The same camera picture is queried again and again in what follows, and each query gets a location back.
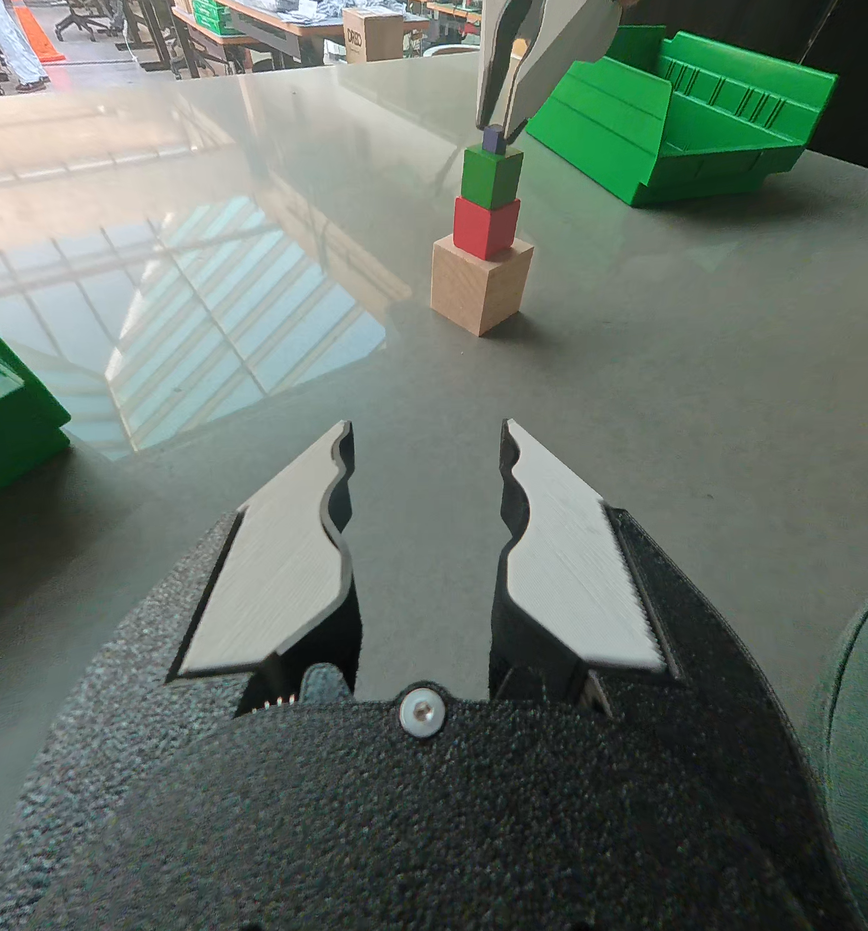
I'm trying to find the black office chair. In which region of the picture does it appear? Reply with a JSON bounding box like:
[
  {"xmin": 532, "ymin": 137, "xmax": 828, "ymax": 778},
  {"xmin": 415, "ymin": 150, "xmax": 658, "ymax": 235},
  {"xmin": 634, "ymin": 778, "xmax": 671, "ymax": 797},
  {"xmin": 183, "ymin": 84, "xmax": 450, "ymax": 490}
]
[{"xmin": 54, "ymin": 0, "xmax": 115, "ymax": 41}]

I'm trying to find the person's green shirt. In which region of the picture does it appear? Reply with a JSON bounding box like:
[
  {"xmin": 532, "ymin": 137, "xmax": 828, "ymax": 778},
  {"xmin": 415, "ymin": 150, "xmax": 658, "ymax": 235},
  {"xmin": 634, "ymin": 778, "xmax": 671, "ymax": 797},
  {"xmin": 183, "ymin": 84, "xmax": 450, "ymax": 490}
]
[{"xmin": 805, "ymin": 575, "xmax": 868, "ymax": 931}]

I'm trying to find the red wooden cube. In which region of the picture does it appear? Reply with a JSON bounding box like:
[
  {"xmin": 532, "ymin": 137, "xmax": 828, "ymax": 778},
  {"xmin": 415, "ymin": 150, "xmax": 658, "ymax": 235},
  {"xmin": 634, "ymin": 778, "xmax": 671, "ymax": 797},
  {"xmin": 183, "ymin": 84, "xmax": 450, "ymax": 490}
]
[{"xmin": 453, "ymin": 196, "xmax": 521, "ymax": 261}]

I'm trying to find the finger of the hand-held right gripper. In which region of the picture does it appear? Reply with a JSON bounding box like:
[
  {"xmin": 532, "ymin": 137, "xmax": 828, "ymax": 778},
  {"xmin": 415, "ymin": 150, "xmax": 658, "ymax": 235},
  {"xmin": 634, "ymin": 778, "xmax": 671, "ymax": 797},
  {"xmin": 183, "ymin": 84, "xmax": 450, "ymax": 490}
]
[
  {"xmin": 475, "ymin": 0, "xmax": 516, "ymax": 130},
  {"xmin": 501, "ymin": 0, "xmax": 624, "ymax": 141}
]

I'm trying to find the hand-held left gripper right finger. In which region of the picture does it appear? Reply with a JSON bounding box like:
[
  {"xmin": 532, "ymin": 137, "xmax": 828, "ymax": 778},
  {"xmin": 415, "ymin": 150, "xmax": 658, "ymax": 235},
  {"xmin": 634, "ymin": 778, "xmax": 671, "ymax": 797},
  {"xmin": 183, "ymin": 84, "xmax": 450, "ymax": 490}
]
[{"xmin": 488, "ymin": 418, "xmax": 669, "ymax": 703}]

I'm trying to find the stack of green boxes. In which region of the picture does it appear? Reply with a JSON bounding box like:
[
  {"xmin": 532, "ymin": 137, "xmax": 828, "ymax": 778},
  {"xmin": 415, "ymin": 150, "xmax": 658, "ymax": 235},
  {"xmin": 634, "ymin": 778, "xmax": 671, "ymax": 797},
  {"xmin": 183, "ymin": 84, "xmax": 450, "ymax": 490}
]
[{"xmin": 190, "ymin": 0, "xmax": 235, "ymax": 36}]

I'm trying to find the long wooden work table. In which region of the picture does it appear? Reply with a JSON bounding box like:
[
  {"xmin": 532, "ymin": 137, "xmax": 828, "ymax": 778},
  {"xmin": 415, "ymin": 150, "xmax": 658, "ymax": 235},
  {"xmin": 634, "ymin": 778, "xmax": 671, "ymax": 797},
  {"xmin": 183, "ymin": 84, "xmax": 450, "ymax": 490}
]
[{"xmin": 172, "ymin": 0, "xmax": 431, "ymax": 77}]

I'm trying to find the large plain wooden cube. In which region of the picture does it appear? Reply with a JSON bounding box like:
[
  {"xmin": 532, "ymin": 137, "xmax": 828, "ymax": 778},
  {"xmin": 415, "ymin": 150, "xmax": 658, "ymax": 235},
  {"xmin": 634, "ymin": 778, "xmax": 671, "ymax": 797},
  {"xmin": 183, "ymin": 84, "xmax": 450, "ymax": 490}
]
[{"xmin": 430, "ymin": 234, "xmax": 535, "ymax": 337}]

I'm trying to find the green plastic bin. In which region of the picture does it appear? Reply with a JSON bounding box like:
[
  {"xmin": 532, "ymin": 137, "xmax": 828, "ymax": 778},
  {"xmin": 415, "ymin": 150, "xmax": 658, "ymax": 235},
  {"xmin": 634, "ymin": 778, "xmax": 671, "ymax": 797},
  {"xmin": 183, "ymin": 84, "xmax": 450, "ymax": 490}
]
[
  {"xmin": 0, "ymin": 302, "xmax": 71, "ymax": 510},
  {"xmin": 526, "ymin": 25, "xmax": 838, "ymax": 209}
]

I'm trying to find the green wooden cube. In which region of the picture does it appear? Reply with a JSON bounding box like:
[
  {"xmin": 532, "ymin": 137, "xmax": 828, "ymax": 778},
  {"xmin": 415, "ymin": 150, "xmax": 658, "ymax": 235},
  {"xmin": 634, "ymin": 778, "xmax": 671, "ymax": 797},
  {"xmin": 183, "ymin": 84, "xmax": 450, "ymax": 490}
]
[{"xmin": 461, "ymin": 143, "xmax": 524, "ymax": 209}]

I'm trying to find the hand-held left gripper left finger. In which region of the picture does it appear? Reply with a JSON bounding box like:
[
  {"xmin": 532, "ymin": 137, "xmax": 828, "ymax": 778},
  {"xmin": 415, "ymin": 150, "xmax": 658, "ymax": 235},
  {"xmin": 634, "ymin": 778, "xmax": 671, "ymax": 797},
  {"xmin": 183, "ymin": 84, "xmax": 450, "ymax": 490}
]
[{"xmin": 166, "ymin": 420, "xmax": 362, "ymax": 705}]

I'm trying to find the orange traffic cone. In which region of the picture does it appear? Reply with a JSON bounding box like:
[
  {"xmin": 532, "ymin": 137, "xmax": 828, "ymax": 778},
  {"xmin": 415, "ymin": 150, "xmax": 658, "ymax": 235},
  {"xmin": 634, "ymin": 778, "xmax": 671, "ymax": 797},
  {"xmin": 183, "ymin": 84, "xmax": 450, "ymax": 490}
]
[{"xmin": 11, "ymin": 0, "xmax": 65, "ymax": 65}]

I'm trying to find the small cardboard box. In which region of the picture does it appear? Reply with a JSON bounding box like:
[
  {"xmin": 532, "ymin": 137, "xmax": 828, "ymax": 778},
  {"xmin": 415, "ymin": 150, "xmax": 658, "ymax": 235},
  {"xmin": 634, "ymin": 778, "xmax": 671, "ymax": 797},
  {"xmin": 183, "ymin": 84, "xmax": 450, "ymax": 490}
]
[{"xmin": 343, "ymin": 7, "xmax": 404, "ymax": 65}]

